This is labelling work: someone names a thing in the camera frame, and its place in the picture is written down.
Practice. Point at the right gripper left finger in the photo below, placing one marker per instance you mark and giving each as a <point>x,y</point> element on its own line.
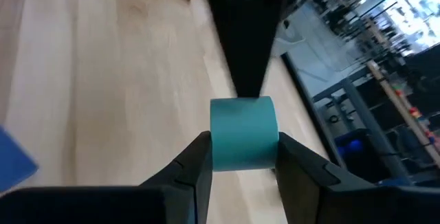
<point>185,189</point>

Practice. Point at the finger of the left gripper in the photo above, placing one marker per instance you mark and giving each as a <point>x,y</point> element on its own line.
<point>245,28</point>

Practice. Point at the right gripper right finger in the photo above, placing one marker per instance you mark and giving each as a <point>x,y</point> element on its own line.
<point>309,193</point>

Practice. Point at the light teal half-cylinder block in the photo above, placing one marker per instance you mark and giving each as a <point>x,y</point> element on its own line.
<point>244,134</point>

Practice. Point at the blue half-cylinder block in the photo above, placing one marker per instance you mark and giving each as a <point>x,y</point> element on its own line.
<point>13,162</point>

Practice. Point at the blue plastic crate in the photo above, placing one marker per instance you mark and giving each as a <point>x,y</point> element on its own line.
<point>354,146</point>

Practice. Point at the grey metal table legs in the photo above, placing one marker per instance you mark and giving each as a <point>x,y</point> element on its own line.
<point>364,114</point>

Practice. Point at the wooden beam coloured pegs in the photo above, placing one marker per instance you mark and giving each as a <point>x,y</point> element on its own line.
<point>395,99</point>

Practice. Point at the black aluminium table frame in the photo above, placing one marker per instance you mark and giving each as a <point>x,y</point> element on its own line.
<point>310,109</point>

